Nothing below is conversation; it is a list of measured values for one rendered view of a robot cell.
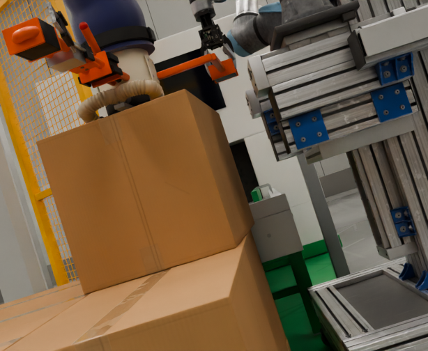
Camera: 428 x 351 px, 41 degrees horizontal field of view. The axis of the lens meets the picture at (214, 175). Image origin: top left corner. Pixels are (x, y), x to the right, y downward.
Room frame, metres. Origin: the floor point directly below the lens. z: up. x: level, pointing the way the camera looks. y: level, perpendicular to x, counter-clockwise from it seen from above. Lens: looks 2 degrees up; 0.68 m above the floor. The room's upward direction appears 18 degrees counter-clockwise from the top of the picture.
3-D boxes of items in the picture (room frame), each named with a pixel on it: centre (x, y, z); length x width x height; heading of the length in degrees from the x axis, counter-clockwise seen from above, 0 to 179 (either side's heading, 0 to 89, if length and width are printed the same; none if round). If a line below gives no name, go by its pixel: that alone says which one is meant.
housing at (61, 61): (1.22, 0.23, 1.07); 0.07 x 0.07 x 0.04; 82
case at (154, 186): (1.68, 0.16, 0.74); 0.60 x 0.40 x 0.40; 172
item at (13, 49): (1.09, 0.25, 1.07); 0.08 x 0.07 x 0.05; 172
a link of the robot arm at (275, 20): (2.04, -0.39, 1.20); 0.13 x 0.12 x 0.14; 53
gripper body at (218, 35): (1.91, -0.14, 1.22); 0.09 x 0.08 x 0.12; 172
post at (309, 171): (2.58, -0.42, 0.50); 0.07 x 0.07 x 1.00; 86
